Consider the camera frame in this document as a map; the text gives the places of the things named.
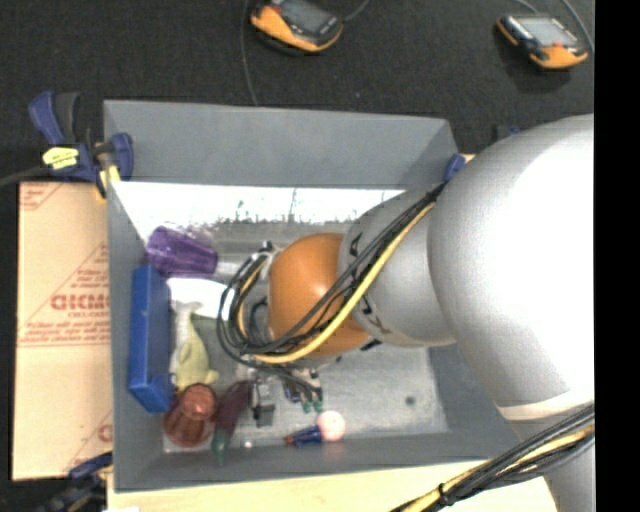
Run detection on grey metal bin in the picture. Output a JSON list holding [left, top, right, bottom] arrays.
[[102, 99, 522, 492]]

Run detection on clear red-brown cup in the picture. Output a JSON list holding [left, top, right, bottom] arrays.
[[162, 383, 220, 448]]

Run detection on white cloth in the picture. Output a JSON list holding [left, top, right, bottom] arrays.
[[166, 277, 234, 322]]

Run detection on brown cardboard board, red print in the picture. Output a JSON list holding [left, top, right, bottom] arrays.
[[10, 180, 114, 482]]

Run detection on pale yellow toy animal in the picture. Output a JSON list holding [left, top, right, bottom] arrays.
[[171, 299, 221, 392]]

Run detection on dark purple toy eggplant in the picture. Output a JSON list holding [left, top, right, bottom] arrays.
[[211, 380, 255, 467]]

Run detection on small blue and red toy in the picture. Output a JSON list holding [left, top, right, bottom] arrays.
[[284, 425, 324, 448]]

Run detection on pink ball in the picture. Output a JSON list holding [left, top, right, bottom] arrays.
[[316, 409, 347, 443]]

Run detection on long blue box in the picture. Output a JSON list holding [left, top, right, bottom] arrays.
[[127, 263, 177, 414]]

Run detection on clear purple cup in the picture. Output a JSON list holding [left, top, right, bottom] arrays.
[[146, 225, 220, 279]]

